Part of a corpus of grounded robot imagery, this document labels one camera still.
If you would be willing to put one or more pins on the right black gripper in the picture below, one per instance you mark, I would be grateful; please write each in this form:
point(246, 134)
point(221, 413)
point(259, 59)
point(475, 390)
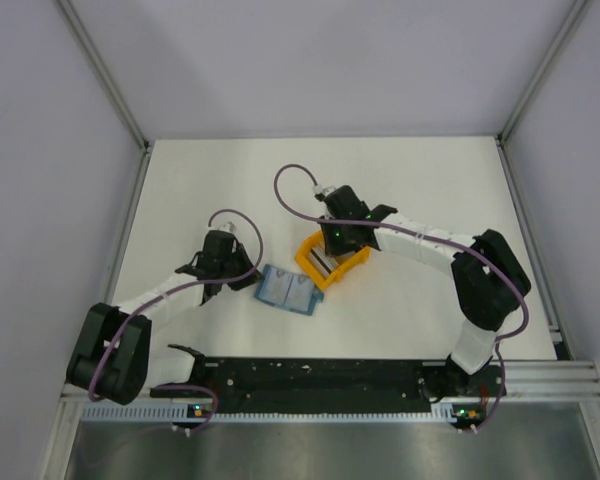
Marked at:
point(332, 249)

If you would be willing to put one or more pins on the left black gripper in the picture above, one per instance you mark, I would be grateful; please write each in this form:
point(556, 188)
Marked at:
point(241, 284)

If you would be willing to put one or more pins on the orange plastic card stand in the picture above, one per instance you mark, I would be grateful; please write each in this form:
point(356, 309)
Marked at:
point(348, 262)

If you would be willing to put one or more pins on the white credit card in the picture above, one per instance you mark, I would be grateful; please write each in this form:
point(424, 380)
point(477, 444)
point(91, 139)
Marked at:
point(300, 294)
point(275, 286)

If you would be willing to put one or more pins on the blue leather card holder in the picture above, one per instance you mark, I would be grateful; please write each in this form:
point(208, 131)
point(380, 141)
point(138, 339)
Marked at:
point(318, 296)

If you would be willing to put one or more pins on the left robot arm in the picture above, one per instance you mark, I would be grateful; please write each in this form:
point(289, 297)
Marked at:
point(114, 356)

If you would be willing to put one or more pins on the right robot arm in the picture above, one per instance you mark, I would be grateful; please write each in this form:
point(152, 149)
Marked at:
point(489, 280)

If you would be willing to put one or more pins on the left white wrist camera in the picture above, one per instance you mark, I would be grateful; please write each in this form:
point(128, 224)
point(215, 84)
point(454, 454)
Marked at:
point(228, 227)

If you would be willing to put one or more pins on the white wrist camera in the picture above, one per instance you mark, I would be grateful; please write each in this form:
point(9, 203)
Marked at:
point(228, 227)
point(321, 192)

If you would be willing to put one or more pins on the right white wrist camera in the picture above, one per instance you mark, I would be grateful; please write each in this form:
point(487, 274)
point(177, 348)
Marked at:
point(321, 192)

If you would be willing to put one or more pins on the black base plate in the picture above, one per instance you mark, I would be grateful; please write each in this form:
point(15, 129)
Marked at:
point(298, 402)

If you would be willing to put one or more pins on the grey cable duct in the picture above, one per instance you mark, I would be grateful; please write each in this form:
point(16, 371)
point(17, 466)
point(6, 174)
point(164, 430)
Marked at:
point(182, 413)

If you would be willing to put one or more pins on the aluminium frame rail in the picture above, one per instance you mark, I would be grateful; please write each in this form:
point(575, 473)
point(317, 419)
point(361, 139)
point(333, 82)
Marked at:
point(538, 380)

